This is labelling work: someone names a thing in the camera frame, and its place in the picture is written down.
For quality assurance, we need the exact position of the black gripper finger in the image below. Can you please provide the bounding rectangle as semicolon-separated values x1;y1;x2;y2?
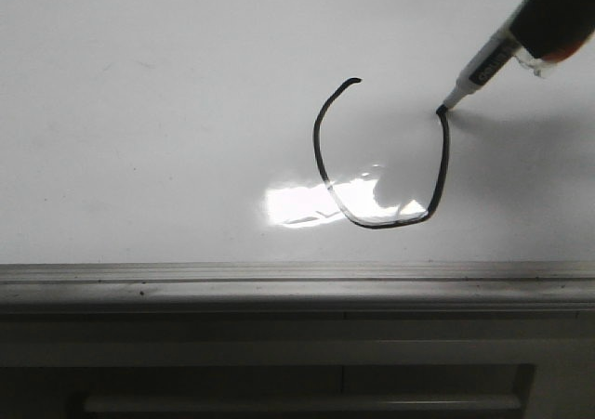
510;0;594;58

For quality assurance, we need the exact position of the red magnet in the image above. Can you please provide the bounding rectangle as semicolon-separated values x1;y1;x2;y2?
513;38;589;78

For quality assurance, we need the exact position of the white black whiteboard marker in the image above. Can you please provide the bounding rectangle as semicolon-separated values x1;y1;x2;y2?
437;16;521;113

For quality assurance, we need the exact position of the white whiteboard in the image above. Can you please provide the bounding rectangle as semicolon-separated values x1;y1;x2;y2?
1;0;594;264

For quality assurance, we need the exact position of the grey aluminium whiteboard frame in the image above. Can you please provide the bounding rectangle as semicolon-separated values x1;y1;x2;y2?
1;261;594;315

